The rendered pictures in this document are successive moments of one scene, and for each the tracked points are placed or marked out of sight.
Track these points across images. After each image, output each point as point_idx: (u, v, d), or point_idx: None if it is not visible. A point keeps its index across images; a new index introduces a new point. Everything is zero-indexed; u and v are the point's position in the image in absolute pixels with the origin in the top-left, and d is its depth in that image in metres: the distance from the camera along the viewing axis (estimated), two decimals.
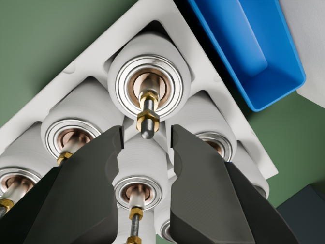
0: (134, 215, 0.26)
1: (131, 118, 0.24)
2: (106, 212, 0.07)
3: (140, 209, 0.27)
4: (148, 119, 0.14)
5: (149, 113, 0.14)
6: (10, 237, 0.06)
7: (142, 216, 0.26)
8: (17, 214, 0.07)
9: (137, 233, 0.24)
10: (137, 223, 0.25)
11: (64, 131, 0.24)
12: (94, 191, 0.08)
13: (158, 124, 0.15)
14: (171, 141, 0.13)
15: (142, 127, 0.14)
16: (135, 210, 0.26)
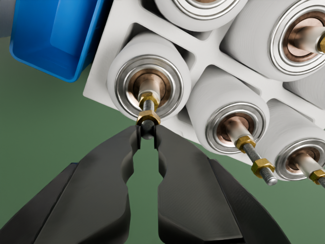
0: None
1: (189, 90, 0.22)
2: (118, 213, 0.07)
3: (323, 38, 0.17)
4: (151, 129, 0.15)
5: None
6: (27, 229, 0.06)
7: None
8: (34, 206, 0.07)
9: None
10: None
11: (223, 141, 0.25)
12: (108, 190, 0.08)
13: (138, 126, 0.15)
14: (155, 142, 0.12)
15: None
16: (323, 47, 0.17)
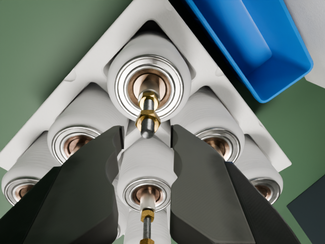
0: (145, 217, 0.26)
1: (134, 120, 0.24)
2: (106, 212, 0.07)
3: (151, 211, 0.26)
4: (151, 119, 0.15)
5: (154, 114, 0.14)
6: (10, 237, 0.06)
7: (154, 218, 0.26)
8: (17, 214, 0.07)
9: (149, 235, 0.24)
10: (148, 225, 0.25)
11: (69, 139, 0.24)
12: (94, 191, 0.08)
13: (156, 126, 0.16)
14: (171, 141, 0.13)
15: (144, 125, 0.14)
16: (146, 212, 0.26)
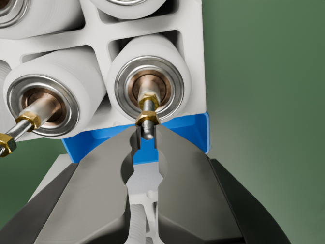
0: None
1: (125, 52, 0.20)
2: (118, 213, 0.07)
3: None
4: (150, 130, 0.15)
5: None
6: (27, 229, 0.06)
7: None
8: (35, 206, 0.07)
9: None
10: None
11: None
12: (108, 190, 0.08)
13: (137, 123, 0.15)
14: (155, 141, 0.12)
15: None
16: None
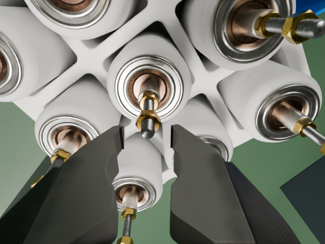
0: None
1: None
2: (106, 212, 0.07)
3: (140, 98, 0.19)
4: None
5: None
6: (10, 237, 0.06)
7: (145, 95, 0.18)
8: (17, 214, 0.07)
9: None
10: (143, 108, 0.17)
11: None
12: (94, 191, 0.08)
13: None
14: (171, 141, 0.13)
15: None
16: (140, 105, 0.18)
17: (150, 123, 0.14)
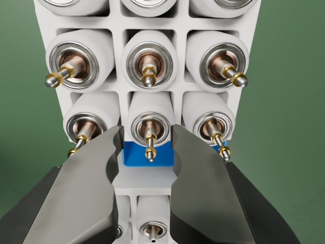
0: None
1: (205, 107, 0.36)
2: (106, 212, 0.07)
3: (144, 68, 0.28)
4: (225, 156, 0.31)
5: None
6: (10, 237, 0.06)
7: (148, 66, 0.28)
8: (17, 214, 0.07)
9: None
10: None
11: (234, 68, 0.32)
12: (94, 191, 0.08)
13: (218, 151, 0.32)
14: (171, 141, 0.13)
15: (229, 158, 0.30)
16: (143, 73, 0.28)
17: (150, 78, 0.24)
